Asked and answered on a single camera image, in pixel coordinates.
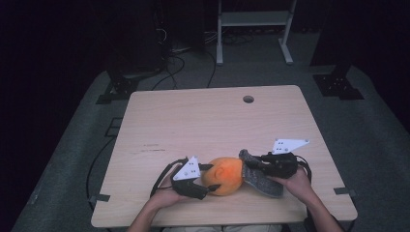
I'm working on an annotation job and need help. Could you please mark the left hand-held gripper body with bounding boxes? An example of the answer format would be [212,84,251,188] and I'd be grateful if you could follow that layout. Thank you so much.
[169,155,211,201]

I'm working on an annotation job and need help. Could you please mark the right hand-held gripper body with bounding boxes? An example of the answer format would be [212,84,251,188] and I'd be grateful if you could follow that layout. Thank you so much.
[260,138,310,180]

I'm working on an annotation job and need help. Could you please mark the orange plush toy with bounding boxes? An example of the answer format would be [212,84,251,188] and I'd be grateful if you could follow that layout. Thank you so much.
[200,156,246,197]

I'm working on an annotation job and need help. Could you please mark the grey fuzzy cloth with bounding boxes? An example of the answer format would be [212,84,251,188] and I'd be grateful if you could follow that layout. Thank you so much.
[238,148,285,199]

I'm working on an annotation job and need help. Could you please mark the person's left hand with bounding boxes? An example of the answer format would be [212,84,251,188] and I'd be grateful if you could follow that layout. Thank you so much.
[149,175,190,210]

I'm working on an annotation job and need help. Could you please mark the person's right hand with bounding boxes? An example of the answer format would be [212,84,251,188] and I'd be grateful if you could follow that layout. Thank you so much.
[268,166,319,205]

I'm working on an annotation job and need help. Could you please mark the person's light trousers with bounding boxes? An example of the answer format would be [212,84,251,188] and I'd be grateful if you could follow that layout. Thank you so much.
[162,224,281,232]

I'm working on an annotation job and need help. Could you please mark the grey tape strip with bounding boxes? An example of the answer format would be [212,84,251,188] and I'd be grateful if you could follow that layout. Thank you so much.
[333,187,358,198]
[88,193,111,205]

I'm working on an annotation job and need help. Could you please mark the black stand base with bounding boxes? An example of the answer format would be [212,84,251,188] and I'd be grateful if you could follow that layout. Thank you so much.
[95,72,140,105]
[311,62,366,102]

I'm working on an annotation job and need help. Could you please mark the black tape outline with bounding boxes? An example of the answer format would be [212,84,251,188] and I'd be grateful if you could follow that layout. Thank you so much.
[103,117,124,138]

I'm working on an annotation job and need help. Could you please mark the white metal stand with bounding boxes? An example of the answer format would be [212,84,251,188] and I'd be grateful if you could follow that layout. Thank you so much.
[216,0,299,67]

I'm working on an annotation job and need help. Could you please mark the dark equipment cabinet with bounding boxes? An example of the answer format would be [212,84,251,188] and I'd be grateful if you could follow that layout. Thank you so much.
[104,0,166,75]

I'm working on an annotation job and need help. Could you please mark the right hand-held gripper cable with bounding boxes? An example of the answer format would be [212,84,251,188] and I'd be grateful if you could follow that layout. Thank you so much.
[295,155,313,183]

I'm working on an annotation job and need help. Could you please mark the hand-held gripper cable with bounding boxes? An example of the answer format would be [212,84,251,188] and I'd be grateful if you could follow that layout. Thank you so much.
[295,155,313,183]
[149,157,190,199]

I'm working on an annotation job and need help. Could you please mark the left hand-held gripper cable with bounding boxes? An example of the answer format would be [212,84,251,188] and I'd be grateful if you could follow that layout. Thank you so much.
[149,157,190,199]

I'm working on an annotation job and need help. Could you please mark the long black floor cable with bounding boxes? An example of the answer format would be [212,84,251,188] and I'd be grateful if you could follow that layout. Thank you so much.
[85,136,117,212]

